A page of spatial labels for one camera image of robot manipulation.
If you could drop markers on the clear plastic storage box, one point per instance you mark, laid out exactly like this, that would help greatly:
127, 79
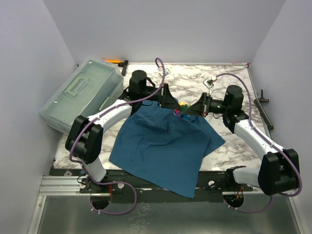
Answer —
91, 88

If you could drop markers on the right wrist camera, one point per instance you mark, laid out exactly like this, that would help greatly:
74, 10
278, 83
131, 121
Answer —
209, 83

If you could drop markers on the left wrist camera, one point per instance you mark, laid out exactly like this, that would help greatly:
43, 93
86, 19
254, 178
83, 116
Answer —
162, 72

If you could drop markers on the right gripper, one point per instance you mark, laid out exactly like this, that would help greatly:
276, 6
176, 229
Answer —
206, 105

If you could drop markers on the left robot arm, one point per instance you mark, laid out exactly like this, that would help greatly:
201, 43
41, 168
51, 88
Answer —
85, 138

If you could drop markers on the orange tool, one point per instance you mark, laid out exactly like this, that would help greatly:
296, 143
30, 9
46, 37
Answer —
112, 60

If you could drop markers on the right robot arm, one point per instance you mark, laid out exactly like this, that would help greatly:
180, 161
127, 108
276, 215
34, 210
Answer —
279, 170

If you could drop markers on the blue t-shirt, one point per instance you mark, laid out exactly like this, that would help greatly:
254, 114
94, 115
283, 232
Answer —
159, 147

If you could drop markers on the colourful plush flower brooch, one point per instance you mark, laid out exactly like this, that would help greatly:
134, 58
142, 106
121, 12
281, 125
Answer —
179, 112

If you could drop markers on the aluminium rail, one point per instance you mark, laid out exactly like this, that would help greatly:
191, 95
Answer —
71, 185

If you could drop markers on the black clamp bar right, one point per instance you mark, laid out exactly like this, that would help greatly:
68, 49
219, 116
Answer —
258, 102

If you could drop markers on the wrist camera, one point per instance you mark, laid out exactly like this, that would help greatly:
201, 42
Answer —
162, 72
209, 83

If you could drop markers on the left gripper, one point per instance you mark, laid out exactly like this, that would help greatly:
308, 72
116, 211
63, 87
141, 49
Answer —
165, 99

